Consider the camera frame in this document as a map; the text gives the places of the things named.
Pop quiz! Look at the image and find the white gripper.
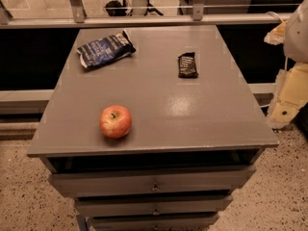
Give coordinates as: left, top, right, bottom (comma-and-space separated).
264, 21, 308, 129

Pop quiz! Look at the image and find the blue chip bag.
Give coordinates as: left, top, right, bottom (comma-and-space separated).
77, 31, 136, 69

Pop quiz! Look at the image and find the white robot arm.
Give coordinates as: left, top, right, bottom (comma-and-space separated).
264, 0, 308, 129

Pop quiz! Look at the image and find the black snack bar wrapper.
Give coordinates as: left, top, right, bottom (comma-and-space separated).
178, 52, 198, 78

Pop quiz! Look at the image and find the grey drawer cabinet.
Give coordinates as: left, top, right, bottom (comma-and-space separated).
26, 25, 280, 231

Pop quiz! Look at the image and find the top grey drawer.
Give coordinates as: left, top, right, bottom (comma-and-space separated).
49, 165, 255, 197

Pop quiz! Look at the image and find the grey drawer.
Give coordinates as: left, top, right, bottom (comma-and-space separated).
49, 165, 255, 197
75, 194, 233, 217
90, 213, 218, 231

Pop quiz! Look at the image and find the black object behind railing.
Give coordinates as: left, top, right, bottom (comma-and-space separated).
104, 0, 132, 16

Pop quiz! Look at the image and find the red apple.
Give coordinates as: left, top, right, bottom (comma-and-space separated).
99, 105, 132, 139

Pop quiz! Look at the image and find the metal railing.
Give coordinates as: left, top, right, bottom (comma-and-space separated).
0, 0, 308, 30

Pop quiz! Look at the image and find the bottom grey drawer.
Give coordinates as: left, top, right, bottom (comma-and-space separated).
90, 213, 218, 231

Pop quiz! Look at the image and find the middle grey drawer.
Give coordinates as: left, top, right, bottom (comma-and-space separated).
75, 194, 233, 217

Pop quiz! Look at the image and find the white cable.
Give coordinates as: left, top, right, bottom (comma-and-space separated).
265, 11, 287, 24

